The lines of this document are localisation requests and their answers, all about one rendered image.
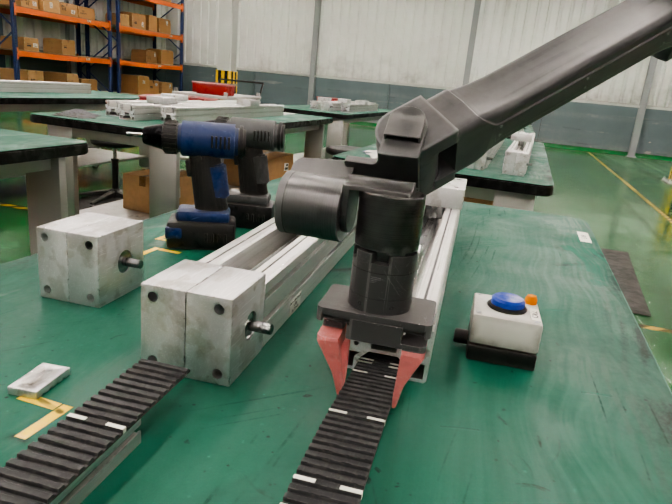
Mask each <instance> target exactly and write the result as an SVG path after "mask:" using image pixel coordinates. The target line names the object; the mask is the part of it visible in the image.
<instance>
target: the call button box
mask: <svg viewBox="0 0 672 504"><path fill-rule="evenodd" d="M491 298H492V295H487V294H481V293H475V294H474V297H473V303H472V308H471V314H470V321H469V326H468V330H466V329H461V328H455V332H454V338H453V341H454V342H458V343H464V344H466V358H467V359H472V360H477V361H482V362H488V363H493V364H498V365H503V366H508V367H514V368H519V369H524V370H529V371H533V370H534V369H535V364H536V359H537V356H536V353H537V352H538V349H539V345H540V340H541V335H542V331H543V325H542V321H541V317H540V313H539V309H538V305H535V306H532V305H528V304H525V308H524V309H522V310H507V309H503V308H500V307H497V306H495V305H494V304H492V303H491Z"/></svg>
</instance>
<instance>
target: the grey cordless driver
mask: <svg viewBox="0 0 672 504"><path fill-rule="evenodd" d="M202 122H213V123H225V124H235V128H240V126H244V129H246V151H245V156H242V159H239V156H234V164H235V165H238V173H239V184H240V190H238V189H229V192H230V195H229V196H228V197H227V203H228V207H229V208H230V216H234V217H235V218H236V227H241V228H252V229H255V228H256V227H258V226H260V225H261V224H263V223H265V222H267V221H268V220H270V219H272V218H274V205H275V201H273V200H270V199H271V194H270V193H269V192H268V188H267V184H268V182H270V179H269V169H268V159H267V155H265V154H263V150H269V151H274V149H275V148H277V150H278V151H281V149H283V148H284V143H285V125H283V122H279V124H276V121H272V120H262V119H251V118H240V117H231V119H229V117H222V116H218V117H217V118H216V119H214V120H208V121H202Z"/></svg>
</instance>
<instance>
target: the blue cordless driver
mask: <svg viewBox="0 0 672 504"><path fill-rule="evenodd" d="M126 136H133V137H142V141H143V143H144V144H146V145H149V146H153V147H156V148H159V149H162V150H163V151H164V152H165V154H178V153H179V152H181V155H182V156H189V159H186V160H185V165H186V172H187V176H188V177H191V178H192V187H193V196H194V204H195V205H189V204H181V205H179V208H178V210H177V212H176V213H172V214H171V216H170V218H169V220H168V222H167V224H166V227H165V238H166V245H167V247H168V248H172V249H197V250H218V249H220V248H221V247H223V246H225V245H227V244H228V243H230V242H232V241H234V240H235V233H236V218H235V217H234V216H230V208H229V207H228V203H227V197H228V196H229V195H230V192H229V184H228V176H227V168H226V164H224V163H221V159H234V156H239V159H242V156H245V151H246V129H244V126H240V128H235V124H225V123H213V122H200V121H188V120H182V124H180V123H179V122H178V121H177V120H165V121H164V123H162V124H156V125H150V126H144V128H143V130H142V133H138V132H126Z"/></svg>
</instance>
